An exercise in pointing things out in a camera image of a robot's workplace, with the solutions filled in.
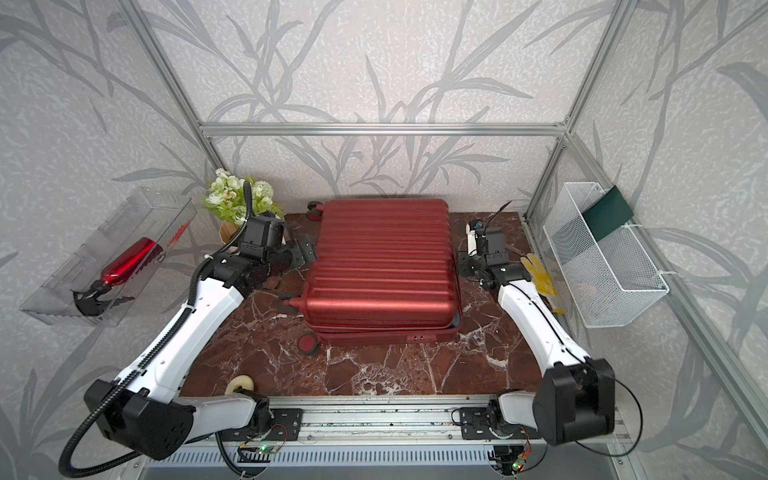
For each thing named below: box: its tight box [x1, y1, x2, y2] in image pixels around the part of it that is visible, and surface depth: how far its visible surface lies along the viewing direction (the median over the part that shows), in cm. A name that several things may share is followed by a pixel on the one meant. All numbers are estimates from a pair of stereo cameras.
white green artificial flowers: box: [202, 168, 285, 225], surface depth 86 cm
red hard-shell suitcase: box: [283, 199, 463, 355], surface depth 79 cm
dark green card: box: [582, 185, 634, 243], surface depth 71 cm
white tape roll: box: [225, 375, 254, 395], surface depth 80 cm
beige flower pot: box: [219, 220, 240, 245], surface depth 99 cm
